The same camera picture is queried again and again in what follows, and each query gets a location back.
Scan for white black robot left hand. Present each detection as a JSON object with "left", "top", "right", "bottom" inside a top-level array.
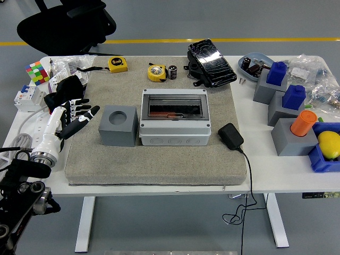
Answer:
[{"left": 30, "top": 98, "right": 101, "bottom": 171}]

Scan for orange cylinder battery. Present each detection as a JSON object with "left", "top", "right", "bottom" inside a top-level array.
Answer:
[
  {"left": 290, "top": 110, "right": 318, "bottom": 137},
  {"left": 149, "top": 110, "right": 184, "bottom": 119}
]

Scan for white power strip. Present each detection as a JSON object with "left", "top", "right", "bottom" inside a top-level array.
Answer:
[{"left": 33, "top": 110, "right": 67, "bottom": 172}]

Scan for white circuit breaker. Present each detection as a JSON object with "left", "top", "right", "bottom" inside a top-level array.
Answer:
[{"left": 14, "top": 84, "right": 47, "bottom": 112}]

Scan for black cloth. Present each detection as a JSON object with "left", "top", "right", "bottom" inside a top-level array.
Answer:
[{"left": 44, "top": 75, "right": 85, "bottom": 112}]

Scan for large colourful puzzle cube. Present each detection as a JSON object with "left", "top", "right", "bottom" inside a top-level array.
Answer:
[{"left": 25, "top": 61, "right": 50, "bottom": 86}]

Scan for grey block with round hole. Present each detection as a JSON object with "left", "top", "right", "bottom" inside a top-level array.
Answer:
[{"left": 98, "top": 105, "right": 139, "bottom": 147}]

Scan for clear bags with small parts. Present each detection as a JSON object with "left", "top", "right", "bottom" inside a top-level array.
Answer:
[{"left": 49, "top": 55, "right": 96, "bottom": 92}]

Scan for yellow square tape measure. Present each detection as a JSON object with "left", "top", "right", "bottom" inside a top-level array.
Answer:
[{"left": 76, "top": 56, "right": 129, "bottom": 73}]

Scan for white table leg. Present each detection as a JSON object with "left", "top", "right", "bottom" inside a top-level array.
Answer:
[
  {"left": 262, "top": 193, "right": 290, "bottom": 248},
  {"left": 75, "top": 196, "right": 96, "bottom": 252}
]

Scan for black office chair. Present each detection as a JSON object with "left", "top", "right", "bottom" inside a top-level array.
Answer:
[{"left": 16, "top": 0, "right": 117, "bottom": 56}]

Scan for grey-brown table mat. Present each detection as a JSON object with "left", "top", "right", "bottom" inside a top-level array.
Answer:
[{"left": 64, "top": 56, "right": 248, "bottom": 186}]

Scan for yellow round tape measure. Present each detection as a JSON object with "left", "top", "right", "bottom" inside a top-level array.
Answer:
[{"left": 147, "top": 63, "right": 168, "bottom": 82}]

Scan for glossy black case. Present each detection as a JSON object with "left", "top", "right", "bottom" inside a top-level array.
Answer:
[{"left": 187, "top": 39, "right": 237, "bottom": 88}]

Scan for black power adapter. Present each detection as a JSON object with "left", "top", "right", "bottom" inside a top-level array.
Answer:
[{"left": 218, "top": 122, "right": 244, "bottom": 151}]

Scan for brown capacitors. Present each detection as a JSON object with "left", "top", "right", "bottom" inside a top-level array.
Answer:
[{"left": 248, "top": 63, "right": 264, "bottom": 77}]

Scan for grey holder block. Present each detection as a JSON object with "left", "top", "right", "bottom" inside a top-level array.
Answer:
[
  {"left": 253, "top": 69, "right": 289, "bottom": 105},
  {"left": 271, "top": 117, "right": 319, "bottom": 157},
  {"left": 267, "top": 91, "right": 306, "bottom": 127}
]

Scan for grey-blue oval tray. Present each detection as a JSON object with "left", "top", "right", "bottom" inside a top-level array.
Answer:
[{"left": 238, "top": 52, "right": 276, "bottom": 82}]

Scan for blue bottle-shaped block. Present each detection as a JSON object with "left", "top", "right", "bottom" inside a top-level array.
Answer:
[
  {"left": 266, "top": 61, "right": 288, "bottom": 86},
  {"left": 282, "top": 84, "right": 307, "bottom": 111}
]

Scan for clear bags of components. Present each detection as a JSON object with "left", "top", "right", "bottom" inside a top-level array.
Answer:
[{"left": 288, "top": 54, "right": 340, "bottom": 115}]

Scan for blue plastic bin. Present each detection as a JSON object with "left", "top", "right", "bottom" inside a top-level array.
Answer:
[{"left": 308, "top": 122, "right": 340, "bottom": 173}]

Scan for black table control panel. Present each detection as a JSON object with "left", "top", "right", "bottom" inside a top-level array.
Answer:
[{"left": 302, "top": 191, "right": 340, "bottom": 199}]

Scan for yellow lemon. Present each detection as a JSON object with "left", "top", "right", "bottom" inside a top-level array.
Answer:
[{"left": 317, "top": 130, "right": 340, "bottom": 160}]

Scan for grey white power cable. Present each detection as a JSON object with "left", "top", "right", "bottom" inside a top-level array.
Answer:
[{"left": 0, "top": 106, "right": 48, "bottom": 173}]

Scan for grey electrical enclosure box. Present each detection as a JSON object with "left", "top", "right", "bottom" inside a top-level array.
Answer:
[{"left": 139, "top": 89, "right": 212, "bottom": 146}]

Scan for black adapter cord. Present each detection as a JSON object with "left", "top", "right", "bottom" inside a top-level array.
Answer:
[{"left": 222, "top": 147, "right": 266, "bottom": 255}]

